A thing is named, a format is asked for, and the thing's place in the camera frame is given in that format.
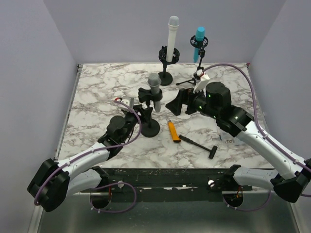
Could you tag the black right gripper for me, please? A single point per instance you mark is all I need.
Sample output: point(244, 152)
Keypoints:
point(185, 96)

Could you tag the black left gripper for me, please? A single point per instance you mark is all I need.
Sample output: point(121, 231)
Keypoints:
point(145, 113)

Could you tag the black clip microphone stand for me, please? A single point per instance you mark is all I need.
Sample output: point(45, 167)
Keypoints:
point(150, 127)

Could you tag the black shock-mount round-base stand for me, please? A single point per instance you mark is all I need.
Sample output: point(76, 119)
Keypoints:
point(165, 76)

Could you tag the grey silver microphone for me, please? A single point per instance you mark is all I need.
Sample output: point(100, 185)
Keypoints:
point(154, 82)

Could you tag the white microphone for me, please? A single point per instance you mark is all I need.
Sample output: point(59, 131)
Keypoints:
point(173, 25)

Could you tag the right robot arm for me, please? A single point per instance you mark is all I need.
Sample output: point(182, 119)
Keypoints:
point(287, 179)

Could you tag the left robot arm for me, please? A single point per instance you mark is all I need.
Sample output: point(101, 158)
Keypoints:
point(50, 184)

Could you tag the black tripod microphone stand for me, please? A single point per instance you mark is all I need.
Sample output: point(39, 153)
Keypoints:
point(199, 79)

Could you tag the cyan blue microphone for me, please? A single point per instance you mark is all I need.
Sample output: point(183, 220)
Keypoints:
point(199, 37)

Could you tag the orange utility knife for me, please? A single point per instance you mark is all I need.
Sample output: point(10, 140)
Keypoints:
point(173, 132)

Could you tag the black hammer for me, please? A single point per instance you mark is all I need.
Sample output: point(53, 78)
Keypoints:
point(211, 151)

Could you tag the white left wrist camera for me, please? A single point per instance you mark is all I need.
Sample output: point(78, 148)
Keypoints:
point(127, 102)

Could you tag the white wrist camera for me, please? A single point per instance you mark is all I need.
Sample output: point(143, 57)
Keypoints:
point(204, 80)
point(127, 102)

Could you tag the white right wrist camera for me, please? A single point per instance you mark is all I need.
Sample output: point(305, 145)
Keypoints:
point(204, 80)

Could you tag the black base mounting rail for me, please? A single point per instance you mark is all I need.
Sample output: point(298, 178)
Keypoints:
point(165, 184)

